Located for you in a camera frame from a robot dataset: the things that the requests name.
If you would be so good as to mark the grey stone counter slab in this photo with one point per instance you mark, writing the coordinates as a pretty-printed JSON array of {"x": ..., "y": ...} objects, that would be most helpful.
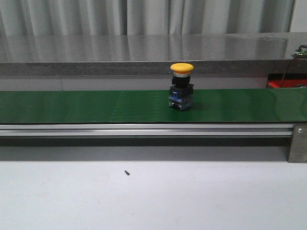
[{"x": 73, "y": 55}]

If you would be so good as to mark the red bin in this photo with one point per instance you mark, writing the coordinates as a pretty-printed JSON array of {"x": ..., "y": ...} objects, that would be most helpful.
[{"x": 290, "y": 81}]

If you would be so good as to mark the green conveyor belt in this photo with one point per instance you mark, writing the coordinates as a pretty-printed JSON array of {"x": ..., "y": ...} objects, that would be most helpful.
[{"x": 214, "y": 106}]

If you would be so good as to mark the small green circuit board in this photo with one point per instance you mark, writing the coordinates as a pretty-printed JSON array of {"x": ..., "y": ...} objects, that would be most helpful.
[{"x": 301, "y": 51}]

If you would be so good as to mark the grey pleated curtain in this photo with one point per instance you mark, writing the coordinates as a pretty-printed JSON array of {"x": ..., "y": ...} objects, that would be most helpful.
[{"x": 143, "y": 17}]

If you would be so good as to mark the aluminium conveyor side rail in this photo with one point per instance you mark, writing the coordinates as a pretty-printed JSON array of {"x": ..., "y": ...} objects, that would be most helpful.
[{"x": 222, "y": 129}]

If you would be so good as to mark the metal conveyor support bracket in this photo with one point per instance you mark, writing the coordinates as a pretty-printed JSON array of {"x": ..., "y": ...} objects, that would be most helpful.
[{"x": 298, "y": 150}]

